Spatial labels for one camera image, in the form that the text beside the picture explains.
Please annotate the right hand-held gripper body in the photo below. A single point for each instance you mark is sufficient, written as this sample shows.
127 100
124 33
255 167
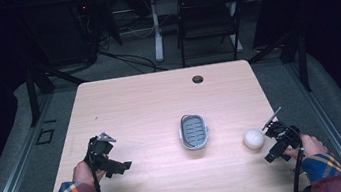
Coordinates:
281 132

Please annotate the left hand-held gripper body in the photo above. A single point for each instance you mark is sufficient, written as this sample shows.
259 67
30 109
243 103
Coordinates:
99 149

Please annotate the white round soap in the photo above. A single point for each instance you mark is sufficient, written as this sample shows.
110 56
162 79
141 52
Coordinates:
253 139

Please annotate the person's left hand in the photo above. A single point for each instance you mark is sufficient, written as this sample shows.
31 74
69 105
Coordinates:
83 174

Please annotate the person's right hand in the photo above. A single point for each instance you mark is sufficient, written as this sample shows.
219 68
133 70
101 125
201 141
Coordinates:
311 145

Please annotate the black metal stand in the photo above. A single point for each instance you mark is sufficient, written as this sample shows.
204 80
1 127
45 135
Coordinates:
302 60
32 95

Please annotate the grey soap dish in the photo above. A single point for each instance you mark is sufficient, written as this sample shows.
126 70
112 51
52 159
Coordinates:
193 131

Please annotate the dark equipment cabinet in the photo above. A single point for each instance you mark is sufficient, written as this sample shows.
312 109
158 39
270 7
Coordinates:
59 34

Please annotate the black folding chair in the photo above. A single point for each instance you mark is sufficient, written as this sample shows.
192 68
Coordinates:
208 20

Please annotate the white desk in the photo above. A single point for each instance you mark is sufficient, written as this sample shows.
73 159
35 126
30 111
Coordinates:
156 27

